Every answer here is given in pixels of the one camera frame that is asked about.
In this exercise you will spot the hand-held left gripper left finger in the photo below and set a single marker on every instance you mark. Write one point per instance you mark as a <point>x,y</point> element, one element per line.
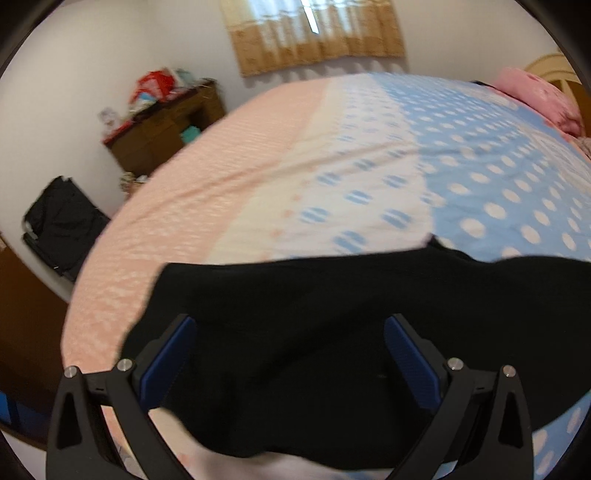
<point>168,364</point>

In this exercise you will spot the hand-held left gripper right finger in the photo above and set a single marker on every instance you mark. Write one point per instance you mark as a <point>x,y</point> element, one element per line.
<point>411,364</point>

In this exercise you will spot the black pants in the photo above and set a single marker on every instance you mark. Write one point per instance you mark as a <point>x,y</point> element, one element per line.
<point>300,323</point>

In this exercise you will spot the brown wooden door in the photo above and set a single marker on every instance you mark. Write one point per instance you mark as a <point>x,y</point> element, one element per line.
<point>23,332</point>

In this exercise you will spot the black bag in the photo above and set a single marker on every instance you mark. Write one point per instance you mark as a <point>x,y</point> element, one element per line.
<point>64,221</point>

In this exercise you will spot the polka-dot bed sheet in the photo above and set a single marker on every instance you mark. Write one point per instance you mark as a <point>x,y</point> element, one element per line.
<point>369,161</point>

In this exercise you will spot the brown wooden dresser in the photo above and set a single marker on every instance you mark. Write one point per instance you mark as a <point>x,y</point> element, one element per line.
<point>152,138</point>

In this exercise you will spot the teal box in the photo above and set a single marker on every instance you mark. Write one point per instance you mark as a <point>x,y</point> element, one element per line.
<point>190,135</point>

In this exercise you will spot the small white object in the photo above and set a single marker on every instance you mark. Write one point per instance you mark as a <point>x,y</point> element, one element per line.
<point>111,120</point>

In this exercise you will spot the red bag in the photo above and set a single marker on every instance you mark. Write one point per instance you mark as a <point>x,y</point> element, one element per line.
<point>154,85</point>

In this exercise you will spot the pale green bag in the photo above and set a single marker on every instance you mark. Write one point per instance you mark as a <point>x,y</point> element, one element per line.
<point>187,77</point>

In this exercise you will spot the pink pillow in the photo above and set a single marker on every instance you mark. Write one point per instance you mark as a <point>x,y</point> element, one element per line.
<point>540,97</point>

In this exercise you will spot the cream headboard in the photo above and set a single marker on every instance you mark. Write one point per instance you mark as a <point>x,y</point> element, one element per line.
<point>554,64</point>

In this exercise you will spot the beige patterned curtain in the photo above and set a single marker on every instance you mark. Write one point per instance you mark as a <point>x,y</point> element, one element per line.
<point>314,41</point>

